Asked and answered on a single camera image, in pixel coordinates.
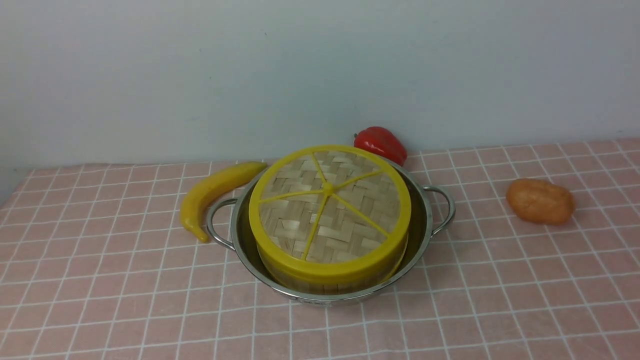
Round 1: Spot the pink checkered tablecloth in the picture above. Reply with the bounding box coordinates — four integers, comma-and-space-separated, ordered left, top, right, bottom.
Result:
0, 138, 640, 360

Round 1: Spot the brown potato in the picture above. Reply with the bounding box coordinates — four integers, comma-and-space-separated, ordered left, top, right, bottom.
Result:
505, 178, 576, 225

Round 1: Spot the red bell pepper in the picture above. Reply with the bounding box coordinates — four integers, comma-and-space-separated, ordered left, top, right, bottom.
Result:
353, 126, 409, 166

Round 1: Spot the yellow bamboo steamer basket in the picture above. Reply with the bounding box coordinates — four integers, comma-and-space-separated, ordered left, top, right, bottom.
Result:
256, 234, 409, 296

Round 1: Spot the yellow banana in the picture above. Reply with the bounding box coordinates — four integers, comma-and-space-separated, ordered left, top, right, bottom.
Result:
179, 161, 268, 243

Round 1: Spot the yellow woven steamer lid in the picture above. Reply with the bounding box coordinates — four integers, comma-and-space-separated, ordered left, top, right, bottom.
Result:
248, 145, 412, 285

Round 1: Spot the stainless steel pot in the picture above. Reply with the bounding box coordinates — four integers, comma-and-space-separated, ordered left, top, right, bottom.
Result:
203, 164, 457, 308

